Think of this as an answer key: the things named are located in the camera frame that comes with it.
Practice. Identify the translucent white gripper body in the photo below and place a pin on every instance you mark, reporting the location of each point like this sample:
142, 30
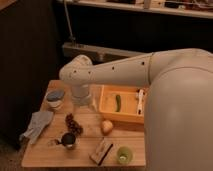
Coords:
82, 97

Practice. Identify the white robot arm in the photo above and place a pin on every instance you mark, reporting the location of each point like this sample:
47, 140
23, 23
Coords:
178, 116

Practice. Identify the wooden block brush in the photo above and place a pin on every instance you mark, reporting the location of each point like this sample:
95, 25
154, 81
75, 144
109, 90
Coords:
101, 151

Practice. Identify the blue lidded white bowl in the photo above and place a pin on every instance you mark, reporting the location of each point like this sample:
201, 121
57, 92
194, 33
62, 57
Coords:
54, 98

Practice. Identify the dark grape bunch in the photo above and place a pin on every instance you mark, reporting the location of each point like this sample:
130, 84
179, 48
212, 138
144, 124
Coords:
73, 126

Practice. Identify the yellow plastic bin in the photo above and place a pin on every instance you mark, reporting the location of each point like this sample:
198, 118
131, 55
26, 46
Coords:
128, 111

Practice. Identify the green cucumber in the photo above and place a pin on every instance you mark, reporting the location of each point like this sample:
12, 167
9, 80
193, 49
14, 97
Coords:
118, 102

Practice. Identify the grey baseboard heater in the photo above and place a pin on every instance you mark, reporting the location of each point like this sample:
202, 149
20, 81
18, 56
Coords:
96, 53

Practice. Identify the wooden table board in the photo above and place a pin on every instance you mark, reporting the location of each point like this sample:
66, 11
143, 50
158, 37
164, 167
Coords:
45, 154

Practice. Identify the small black kettle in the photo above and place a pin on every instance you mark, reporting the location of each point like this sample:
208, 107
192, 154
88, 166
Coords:
68, 140

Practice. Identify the grey cloth glove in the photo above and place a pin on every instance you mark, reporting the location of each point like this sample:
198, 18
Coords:
38, 122

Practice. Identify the grey metal pole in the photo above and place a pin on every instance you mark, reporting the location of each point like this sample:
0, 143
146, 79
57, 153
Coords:
71, 36

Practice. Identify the green plastic cup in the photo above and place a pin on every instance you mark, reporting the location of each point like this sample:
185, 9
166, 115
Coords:
124, 155

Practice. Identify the cluttered wooden shelf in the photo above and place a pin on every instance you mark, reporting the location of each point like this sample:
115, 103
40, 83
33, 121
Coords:
150, 6

